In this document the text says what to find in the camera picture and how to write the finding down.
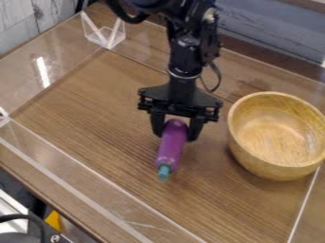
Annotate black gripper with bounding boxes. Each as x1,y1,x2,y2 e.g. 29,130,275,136
137,84,223,142

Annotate purple toy eggplant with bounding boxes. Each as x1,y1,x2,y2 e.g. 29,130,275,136
155,119,187,179

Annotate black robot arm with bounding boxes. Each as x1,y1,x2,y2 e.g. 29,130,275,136
104,0,221,141

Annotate brown wooden bowl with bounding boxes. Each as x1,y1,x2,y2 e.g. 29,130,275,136
227,91,325,181

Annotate yellow label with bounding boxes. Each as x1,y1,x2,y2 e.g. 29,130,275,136
44,211,62,231

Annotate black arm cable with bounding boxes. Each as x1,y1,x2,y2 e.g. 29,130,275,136
197,60,223,94

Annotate clear acrylic corner bracket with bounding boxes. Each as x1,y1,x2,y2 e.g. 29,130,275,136
80,11,125,49

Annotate clear acrylic front wall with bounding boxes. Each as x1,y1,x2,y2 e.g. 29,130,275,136
0,114,205,243

